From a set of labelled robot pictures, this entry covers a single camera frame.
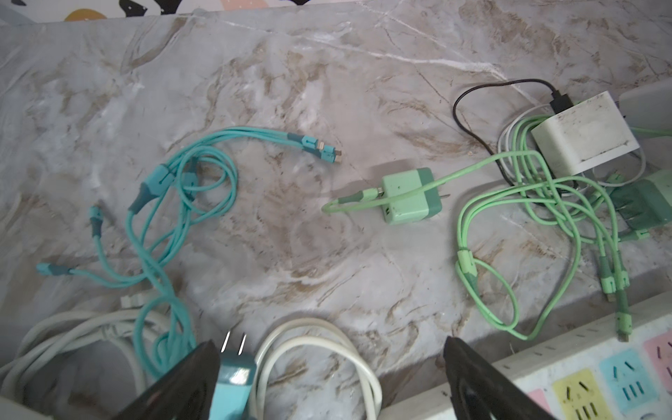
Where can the light green charger plug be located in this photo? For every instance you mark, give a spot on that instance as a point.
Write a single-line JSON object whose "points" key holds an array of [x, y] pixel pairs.
{"points": [[416, 208]]}

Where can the large colourful power strip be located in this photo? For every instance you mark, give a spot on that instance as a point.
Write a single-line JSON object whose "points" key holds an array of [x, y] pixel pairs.
{"points": [[588, 374]]}

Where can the white square charger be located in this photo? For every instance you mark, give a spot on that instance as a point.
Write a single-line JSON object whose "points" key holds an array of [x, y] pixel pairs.
{"points": [[585, 136]]}

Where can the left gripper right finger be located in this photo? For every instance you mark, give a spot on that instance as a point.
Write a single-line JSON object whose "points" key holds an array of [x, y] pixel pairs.
{"points": [[479, 391]]}

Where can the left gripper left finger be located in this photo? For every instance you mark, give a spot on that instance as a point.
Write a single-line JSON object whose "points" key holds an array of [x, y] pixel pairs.
{"points": [[185, 392]]}

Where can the teal charger plug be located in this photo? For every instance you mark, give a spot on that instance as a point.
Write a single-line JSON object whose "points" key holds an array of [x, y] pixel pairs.
{"points": [[236, 375]]}

